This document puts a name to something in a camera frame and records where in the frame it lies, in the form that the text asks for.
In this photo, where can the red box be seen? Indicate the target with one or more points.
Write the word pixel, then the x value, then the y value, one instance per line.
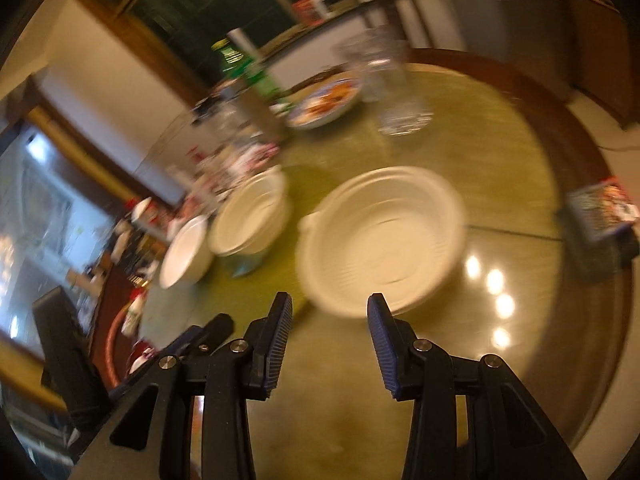
pixel 305 12

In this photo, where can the dark card box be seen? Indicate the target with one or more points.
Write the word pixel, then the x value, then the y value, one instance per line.
pixel 600 220

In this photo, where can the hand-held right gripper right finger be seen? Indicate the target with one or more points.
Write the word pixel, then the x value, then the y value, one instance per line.
pixel 387 350

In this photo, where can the white spray bottle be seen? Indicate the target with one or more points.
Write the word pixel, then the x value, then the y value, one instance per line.
pixel 316 2

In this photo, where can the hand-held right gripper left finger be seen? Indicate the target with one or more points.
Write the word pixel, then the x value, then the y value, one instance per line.
pixel 277 345

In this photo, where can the ribbed white plastic bowl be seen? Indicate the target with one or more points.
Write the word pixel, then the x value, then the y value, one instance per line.
pixel 247 210
pixel 380 240

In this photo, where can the dark wooden chair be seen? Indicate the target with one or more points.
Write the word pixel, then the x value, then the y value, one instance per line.
pixel 395 5

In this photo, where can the blue patterned plate with food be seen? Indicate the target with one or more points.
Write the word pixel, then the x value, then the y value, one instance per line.
pixel 325 102

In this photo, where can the smooth white bowl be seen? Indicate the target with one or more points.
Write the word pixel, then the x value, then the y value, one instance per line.
pixel 185 252

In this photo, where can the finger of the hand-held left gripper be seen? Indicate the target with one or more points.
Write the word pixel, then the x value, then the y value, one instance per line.
pixel 120 391
pixel 210 335

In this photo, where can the green glass turntable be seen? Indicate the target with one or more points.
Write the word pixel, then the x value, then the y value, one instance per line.
pixel 300 180

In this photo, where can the wooden framed window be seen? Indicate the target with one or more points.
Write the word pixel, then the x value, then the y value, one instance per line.
pixel 200 5

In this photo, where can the white yogurt bottle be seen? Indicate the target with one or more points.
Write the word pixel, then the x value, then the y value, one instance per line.
pixel 134 312

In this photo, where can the multicoloured hula hoop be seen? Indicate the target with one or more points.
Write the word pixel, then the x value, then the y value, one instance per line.
pixel 112 340

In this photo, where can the clear glass pitcher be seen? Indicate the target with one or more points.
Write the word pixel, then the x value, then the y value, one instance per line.
pixel 390 85

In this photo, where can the green plastic bottle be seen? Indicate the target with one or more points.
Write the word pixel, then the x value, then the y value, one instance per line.
pixel 250 72

